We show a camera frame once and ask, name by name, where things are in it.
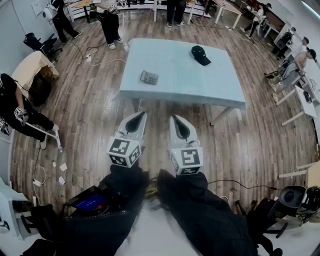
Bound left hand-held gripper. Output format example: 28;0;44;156
106;111;148;168

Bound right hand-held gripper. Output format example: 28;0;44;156
169;115;204;176

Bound black calculator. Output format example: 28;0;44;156
139;70;159;86

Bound person's right forearm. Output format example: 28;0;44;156
157;168;241;226

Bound person's left forearm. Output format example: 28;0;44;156
97;163;151;216

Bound light blue flowered tablecloth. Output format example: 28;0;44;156
119;38;247;110

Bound person's legs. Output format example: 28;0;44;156
146;178;161;201

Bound black baseball cap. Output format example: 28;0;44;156
191;45;212;67

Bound black device with blue screen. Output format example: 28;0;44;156
67;185;112;213

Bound person's white shirt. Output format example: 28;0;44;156
114;199;201;256

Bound person's black jacket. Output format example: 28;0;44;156
21;172;261;256

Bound beige cardboard box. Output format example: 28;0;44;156
11;50;60;107

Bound black chair with grey back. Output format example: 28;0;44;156
234;184;308;253

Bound black office chair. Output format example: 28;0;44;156
23;32;63;62

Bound wooden table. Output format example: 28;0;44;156
74;0;97;24

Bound black round device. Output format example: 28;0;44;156
276;29;295;55

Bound wooden desk with white legs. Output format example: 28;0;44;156
278;161;320;188

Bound white round device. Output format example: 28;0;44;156
42;4;55;22

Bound white cabinet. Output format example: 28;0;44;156
0;177;33;241

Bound white floor cable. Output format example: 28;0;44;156
224;25;276;71
88;58;127;68

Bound black floor cable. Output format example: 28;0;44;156
207;179;282;191
66;41;108;61

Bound white wall notice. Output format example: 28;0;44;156
31;0;43;18

